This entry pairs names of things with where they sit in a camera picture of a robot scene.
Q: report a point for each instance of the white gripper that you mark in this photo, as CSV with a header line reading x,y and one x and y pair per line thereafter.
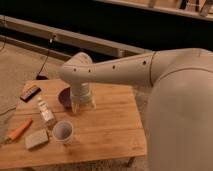
x,y
81,93

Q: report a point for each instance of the orange carrot-like pepper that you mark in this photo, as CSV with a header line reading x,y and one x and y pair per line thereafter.
x,y
18,131

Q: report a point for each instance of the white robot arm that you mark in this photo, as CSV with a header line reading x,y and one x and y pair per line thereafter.
x,y
180,106

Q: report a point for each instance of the dark purple bowl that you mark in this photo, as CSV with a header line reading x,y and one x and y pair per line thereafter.
x,y
64,98

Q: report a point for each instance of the wooden table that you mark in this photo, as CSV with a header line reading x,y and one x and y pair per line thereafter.
x,y
112,130

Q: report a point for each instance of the black brown eraser block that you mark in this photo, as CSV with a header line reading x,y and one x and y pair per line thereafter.
x,y
30,93

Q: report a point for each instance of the beige sponge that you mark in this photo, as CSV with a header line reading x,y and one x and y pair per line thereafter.
x,y
37,138

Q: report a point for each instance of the white metal rail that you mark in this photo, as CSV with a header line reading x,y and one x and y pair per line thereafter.
x,y
79,40

